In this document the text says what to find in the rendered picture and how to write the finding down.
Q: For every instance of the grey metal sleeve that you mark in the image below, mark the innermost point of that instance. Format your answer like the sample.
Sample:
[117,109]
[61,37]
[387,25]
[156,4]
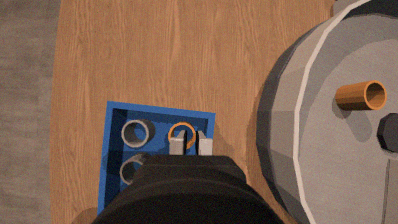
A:
[129,136]
[127,170]

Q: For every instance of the blue crate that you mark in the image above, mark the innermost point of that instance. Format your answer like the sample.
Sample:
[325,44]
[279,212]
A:
[115,151]

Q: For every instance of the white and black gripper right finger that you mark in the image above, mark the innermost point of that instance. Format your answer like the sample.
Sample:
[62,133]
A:
[204,146]

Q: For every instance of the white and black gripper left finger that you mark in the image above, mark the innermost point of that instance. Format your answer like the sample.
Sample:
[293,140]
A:
[177,144]

